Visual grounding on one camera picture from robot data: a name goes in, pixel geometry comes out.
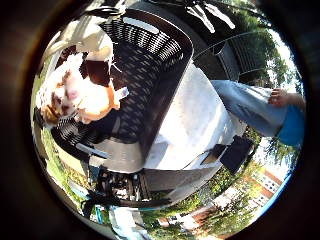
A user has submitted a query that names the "red brick building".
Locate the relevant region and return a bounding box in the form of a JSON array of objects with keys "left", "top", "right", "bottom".
[{"left": 156, "top": 165, "right": 285, "bottom": 231}]

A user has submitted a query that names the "black metal bench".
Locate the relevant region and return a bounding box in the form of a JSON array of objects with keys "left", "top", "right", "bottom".
[{"left": 192, "top": 31, "right": 269, "bottom": 86}]

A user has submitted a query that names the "black equipment cart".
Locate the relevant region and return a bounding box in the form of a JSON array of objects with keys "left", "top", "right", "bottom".
[{"left": 94, "top": 168, "right": 153, "bottom": 203}]

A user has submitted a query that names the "black flat device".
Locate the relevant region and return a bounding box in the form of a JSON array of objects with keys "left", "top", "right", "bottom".
[{"left": 199, "top": 134, "right": 255, "bottom": 176}]

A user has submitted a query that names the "white plush toy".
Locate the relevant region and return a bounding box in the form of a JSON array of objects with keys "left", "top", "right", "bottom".
[{"left": 35, "top": 52, "right": 111, "bottom": 125}]

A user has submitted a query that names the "black woven plastic basket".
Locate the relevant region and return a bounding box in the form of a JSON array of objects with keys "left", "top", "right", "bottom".
[{"left": 49, "top": 9, "right": 195, "bottom": 174}]

